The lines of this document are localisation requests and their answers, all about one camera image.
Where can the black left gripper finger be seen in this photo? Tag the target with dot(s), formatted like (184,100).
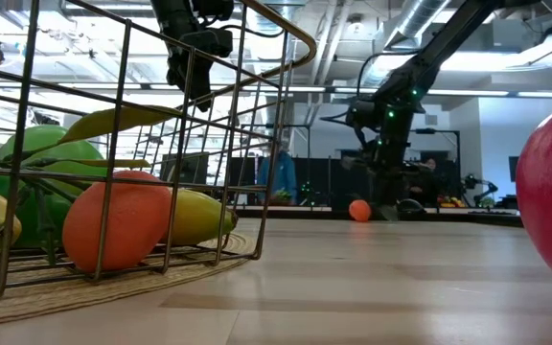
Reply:
(204,86)
(182,72)

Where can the tangerine pair with thin stem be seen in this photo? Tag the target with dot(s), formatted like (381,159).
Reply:
(360,211)

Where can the yellow-green mango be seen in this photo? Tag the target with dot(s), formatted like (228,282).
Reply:
(199,218)

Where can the green plastic apple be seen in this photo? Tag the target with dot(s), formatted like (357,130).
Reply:
(46,144)

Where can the tangerine pair with large leaf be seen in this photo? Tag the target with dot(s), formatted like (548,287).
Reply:
(127,225)

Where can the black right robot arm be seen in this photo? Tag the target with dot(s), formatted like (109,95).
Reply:
(424,67)

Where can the background black robot arm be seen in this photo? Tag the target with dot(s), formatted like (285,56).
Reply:
(484,187)

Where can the background fruit pile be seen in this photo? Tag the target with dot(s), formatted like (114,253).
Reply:
(451,202)

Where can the person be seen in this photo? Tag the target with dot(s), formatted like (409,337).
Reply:
(281,175)
(431,165)

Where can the black background partition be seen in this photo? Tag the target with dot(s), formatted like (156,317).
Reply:
(324,182)

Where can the dark background monitor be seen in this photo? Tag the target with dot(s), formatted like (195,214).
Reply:
(194,167)

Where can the long ceiling light strip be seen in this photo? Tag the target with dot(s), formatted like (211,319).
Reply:
(549,94)
(467,92)
(352,90)

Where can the round woven straw mat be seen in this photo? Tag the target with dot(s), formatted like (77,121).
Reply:
(65,297)

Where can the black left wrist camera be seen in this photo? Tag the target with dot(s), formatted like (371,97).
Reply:
(213,43)

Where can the black aluminium table frame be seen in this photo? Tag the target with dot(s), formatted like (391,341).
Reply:
(472,218)

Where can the black background station frame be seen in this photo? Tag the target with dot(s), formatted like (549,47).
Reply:
(441,131)

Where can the dark wall screen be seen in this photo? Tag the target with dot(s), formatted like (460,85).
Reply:
(513,169)

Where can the silver ventilation duct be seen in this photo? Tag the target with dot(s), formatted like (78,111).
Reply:
(422,19)

